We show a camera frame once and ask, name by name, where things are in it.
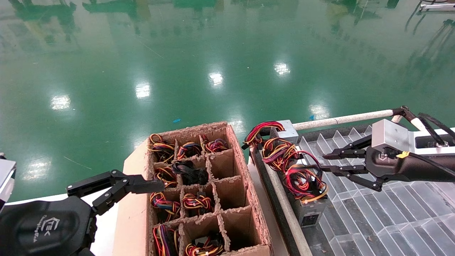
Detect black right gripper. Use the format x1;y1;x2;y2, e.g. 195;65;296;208
322;135;455;192

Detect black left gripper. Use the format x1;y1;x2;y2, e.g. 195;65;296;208
0;170;165;256

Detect power supply with colourful cables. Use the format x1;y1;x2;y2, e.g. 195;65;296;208
150;192;181;223
182;192;214;217
242;121;299;150
153;223;180;256
148;133;176;163
262;137;310;172
185;232;225;256
203;137;229;154
284;151;329;228
177;141;203;160
155;166;179;188

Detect brown cardboard divider box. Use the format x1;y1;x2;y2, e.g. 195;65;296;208
113;122;274;256

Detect clear acrylic divider tray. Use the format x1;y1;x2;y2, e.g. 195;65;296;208
298;125;455;256

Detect black pipe connector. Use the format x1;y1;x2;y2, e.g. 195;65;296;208
390;106;416;123

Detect white frame pipe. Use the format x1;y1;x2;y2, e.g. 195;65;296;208
411;117;428;133
263;156;313;256
293;110;395;130

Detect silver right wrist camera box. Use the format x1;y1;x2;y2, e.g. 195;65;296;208
371;119;455;156

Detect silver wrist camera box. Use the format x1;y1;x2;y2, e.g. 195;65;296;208
371;119;455;156
0;153;17;211

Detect power supply with black cables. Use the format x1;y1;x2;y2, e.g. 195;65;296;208
172;160;209;186

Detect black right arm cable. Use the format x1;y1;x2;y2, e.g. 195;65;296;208
418;113;455;146

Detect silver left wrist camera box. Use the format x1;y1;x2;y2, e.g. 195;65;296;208
0;153;17;211

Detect white metal frame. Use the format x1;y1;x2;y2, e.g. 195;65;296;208
419;2;455;12

